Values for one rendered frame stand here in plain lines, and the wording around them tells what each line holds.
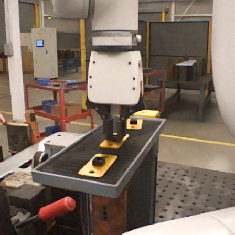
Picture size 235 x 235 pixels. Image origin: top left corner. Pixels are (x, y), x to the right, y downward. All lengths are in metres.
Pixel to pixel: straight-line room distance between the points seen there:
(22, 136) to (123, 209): 0.64
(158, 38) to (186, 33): 0.78
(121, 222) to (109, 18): 0.38
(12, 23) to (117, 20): 4.32
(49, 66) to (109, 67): 10.51
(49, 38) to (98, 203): 10.53
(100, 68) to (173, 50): 7.50
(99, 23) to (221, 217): 0.38
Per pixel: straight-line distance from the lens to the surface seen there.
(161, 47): 8.09
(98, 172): 0.43
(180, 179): 1.45
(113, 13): 0.49
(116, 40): 0.49
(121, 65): 0.50
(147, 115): 0.77
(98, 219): 0.60
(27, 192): 0.53
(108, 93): 0.52
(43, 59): 11.14
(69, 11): 0.49
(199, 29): 7.87
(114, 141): 0.55
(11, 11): 4.79
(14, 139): 1.15
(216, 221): 0.22
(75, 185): 0.41
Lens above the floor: 1.35
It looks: 15 degrees down
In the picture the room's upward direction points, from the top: straight up
